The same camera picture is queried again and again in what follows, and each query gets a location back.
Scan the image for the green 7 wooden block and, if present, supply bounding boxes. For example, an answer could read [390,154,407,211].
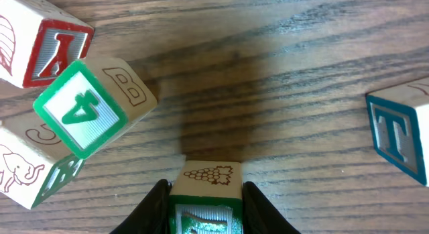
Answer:
[168,160,243,234]

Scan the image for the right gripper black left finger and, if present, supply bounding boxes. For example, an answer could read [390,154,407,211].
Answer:
[110,179,172,234]

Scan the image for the green 4 wooden block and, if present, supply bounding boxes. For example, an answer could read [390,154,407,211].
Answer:
[34,58,158,159]

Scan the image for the wooden block red K side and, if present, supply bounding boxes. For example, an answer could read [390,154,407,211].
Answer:
[1,0,95,89]

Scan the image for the wooden block blue T side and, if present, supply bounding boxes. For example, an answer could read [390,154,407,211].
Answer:
[365,78,428,186]

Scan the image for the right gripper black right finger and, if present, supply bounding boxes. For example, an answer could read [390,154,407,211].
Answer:
[242,181,300,234]

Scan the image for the wooden elephant block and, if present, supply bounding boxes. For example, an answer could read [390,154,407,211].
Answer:
[1,112,85,209]

